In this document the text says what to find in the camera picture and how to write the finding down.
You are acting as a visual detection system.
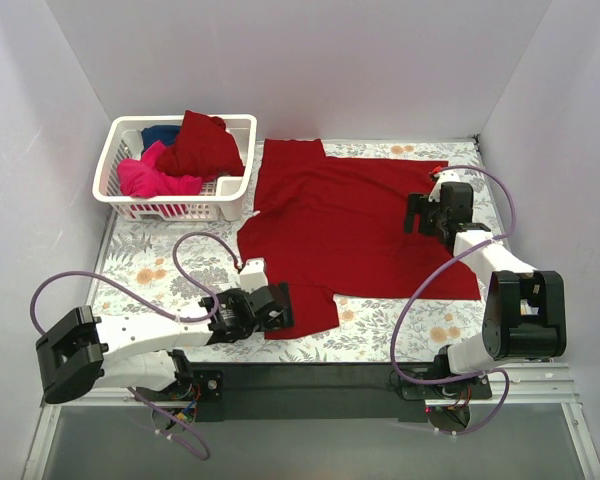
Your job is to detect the blue shirt in basket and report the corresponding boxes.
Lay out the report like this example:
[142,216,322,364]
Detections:
[141,125,181,149]

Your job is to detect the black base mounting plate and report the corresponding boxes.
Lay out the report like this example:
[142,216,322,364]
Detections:
[139,363,492,423]

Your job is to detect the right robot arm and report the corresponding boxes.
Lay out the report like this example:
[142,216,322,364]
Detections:
[404,181,567,385]

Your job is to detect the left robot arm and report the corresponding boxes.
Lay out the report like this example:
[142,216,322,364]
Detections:
[36,283,294,404]

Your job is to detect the dark red shirt in basket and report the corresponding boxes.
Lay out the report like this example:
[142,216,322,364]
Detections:
[156,110,244,179]

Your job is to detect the floral patterned table mat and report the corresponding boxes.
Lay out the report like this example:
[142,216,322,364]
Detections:
[99,141,485,363]

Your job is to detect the aluminium frame rail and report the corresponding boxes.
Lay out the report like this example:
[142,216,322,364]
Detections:
[23,363,600,479]

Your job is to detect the white plastic laundry basket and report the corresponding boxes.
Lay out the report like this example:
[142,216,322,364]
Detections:
[92,110,257,222]

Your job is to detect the red t shirt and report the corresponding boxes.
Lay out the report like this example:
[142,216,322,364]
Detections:
[237,138,483,342]

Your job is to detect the pink shirt in basket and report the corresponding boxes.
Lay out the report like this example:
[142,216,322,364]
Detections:
[116,141,204,199]

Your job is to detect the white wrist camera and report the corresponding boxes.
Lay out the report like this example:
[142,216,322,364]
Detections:
[428,167,461,202]
[239,258,268,292]

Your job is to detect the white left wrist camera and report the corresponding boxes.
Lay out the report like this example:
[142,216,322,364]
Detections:
[239,258,268,292]

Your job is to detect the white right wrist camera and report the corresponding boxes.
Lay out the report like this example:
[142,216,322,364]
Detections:
[428,167,461,202]

